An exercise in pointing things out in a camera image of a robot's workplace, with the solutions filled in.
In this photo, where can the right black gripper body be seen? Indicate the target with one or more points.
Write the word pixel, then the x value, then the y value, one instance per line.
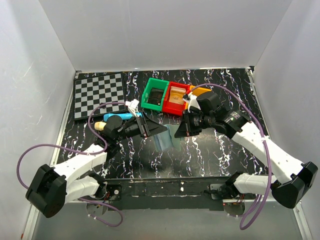
pixel 187 123

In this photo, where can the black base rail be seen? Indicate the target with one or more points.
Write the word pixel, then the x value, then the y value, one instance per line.
pixel 170 193

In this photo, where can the blue plastic crayon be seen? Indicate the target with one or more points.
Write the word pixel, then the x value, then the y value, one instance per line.
pixel 125 116

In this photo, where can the green card holder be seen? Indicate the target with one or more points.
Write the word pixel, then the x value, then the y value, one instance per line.
pixel 166 140

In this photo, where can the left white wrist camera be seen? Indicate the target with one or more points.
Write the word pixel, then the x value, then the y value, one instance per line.
pixel 132 107

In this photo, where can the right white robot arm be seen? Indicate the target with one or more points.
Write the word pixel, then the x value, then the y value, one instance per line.
pixel 290 178

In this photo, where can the checkered chessboard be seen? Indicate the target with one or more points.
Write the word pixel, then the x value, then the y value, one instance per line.
pixel 90 92

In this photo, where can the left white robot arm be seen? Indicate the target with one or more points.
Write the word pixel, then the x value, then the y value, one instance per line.
pixel 54 186

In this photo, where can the yellow plastic bin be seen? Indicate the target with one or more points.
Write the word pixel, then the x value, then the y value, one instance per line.
pixel 198 91

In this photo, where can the orange card in red bin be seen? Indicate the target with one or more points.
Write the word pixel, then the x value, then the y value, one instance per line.
pixel 176 95

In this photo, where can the black card in green bin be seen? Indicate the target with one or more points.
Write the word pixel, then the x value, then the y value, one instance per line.
pixel 155 96

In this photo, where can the cream plastic crayon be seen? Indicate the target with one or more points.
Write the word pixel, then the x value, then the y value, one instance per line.
pixel 99 126

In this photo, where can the red plastic bin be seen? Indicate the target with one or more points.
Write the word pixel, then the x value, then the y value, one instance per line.
pixel 170 108

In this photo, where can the green plastic bin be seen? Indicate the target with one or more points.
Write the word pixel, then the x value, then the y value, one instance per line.
pixel 156 83

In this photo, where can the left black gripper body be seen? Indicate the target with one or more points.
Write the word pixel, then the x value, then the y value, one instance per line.
pixel 145 125

